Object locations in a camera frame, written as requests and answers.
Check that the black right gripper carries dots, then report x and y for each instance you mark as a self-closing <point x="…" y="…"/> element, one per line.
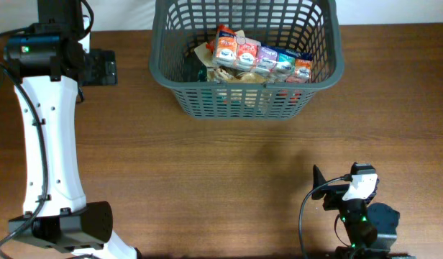
<point x="334" y="193"/>

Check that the grey plastic basket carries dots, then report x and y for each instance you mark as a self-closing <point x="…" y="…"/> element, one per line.
<point x="305" y="26"/>

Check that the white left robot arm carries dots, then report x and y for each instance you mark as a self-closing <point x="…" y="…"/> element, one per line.
<point x="49" y="63"/>

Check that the Kleenex tissue multipack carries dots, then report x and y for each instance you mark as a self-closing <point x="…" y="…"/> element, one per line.
<point x="262" y="55"/>

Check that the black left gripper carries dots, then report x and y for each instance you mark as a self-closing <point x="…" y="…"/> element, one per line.
<point x="100" y="67"/>

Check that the beige Pantree snack bag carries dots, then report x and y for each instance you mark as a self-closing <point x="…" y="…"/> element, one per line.
<point x="222" y="51"/>

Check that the orange spaghetti packet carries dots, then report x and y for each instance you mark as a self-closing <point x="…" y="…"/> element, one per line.
<point x="221" y="30"/>

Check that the beige paper pouch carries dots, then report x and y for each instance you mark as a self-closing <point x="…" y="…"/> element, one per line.
<point x="243" y="77"/>

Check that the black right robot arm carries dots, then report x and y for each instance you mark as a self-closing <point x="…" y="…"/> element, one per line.
<point x="370" y="227"/>

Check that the green Nescafe coffee bag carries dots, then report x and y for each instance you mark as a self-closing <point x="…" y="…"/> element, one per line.
<point x="203" y="73"/>

